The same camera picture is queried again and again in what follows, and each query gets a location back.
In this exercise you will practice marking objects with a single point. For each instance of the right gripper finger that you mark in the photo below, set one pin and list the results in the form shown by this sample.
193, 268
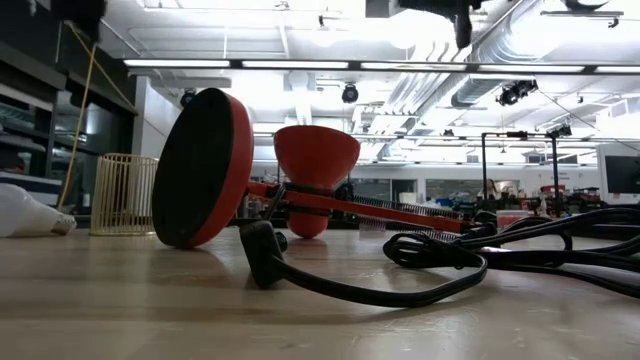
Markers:
462, 30

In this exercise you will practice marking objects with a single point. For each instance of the red desk lamp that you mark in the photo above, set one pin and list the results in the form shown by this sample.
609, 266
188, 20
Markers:
200, 170

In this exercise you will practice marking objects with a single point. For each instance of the white lightbulb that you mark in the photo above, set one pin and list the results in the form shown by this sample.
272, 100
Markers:
25, 210

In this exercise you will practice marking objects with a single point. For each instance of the black ceiling spotlight cluster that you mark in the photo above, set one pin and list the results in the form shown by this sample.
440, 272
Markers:
515, 92

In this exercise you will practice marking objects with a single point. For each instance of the long ceiling light strip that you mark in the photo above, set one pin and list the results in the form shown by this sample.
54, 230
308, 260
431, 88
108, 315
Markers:
175, 63

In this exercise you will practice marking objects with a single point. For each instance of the dark glass shelving unit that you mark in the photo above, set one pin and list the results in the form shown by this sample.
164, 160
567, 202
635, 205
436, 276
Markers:
30, 125

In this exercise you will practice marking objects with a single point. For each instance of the red plastic container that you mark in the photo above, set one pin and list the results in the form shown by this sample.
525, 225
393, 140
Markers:
512, 218

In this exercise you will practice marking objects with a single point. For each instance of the black computer monitor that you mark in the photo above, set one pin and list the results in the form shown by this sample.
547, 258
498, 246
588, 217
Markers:
622, 174

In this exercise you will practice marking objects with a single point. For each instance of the black camera stand frame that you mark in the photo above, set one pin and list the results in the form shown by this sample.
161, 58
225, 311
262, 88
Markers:
484, 170

